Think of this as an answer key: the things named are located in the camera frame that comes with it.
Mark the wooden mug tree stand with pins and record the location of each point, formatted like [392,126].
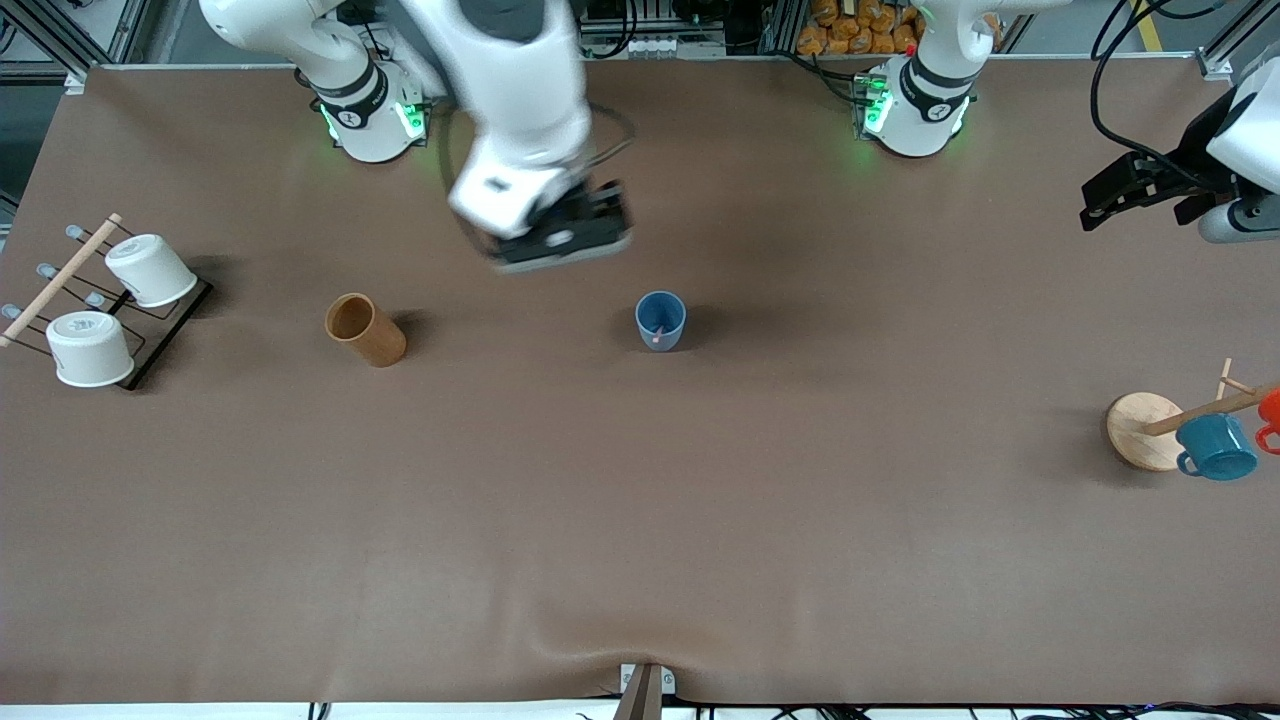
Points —
[1140,432]

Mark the blue cup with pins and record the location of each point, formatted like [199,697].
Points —
[660,312]

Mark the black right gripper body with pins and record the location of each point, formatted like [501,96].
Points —
[601,204]

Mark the white cup printed bottom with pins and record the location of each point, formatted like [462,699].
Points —
[90,350]

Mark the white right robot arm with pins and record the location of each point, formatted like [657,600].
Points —
[520,90]

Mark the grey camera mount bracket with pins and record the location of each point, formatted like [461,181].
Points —
[645,690]

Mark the brown cork cup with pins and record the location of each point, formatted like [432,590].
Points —
[372,335]

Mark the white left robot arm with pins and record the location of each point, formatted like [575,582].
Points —
[915,110]

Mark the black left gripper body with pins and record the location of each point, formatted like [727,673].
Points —
[1186,165]

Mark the white cup plain bottom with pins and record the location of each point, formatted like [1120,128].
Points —
[152,270]

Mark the teal mug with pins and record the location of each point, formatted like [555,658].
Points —
[1218,448]

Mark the bag of orange bread rolls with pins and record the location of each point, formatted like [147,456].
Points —
[860,28]

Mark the orange mug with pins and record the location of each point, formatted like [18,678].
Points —
[1271,415]

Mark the white connector block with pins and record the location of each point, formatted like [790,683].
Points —
[655,45]

